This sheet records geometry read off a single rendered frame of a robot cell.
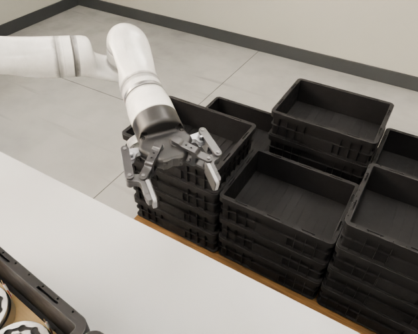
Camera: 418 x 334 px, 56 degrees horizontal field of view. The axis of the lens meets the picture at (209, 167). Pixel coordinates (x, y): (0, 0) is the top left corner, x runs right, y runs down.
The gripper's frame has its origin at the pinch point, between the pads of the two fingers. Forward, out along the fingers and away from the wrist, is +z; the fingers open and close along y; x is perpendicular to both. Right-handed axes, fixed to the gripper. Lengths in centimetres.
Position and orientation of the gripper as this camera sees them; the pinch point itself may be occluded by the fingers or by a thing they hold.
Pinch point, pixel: (185, 193)
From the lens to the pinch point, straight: 55.8
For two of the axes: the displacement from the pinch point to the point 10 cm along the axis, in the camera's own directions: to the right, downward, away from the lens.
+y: 9.2, -2.5, 3.0
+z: 3.8, 7.8, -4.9
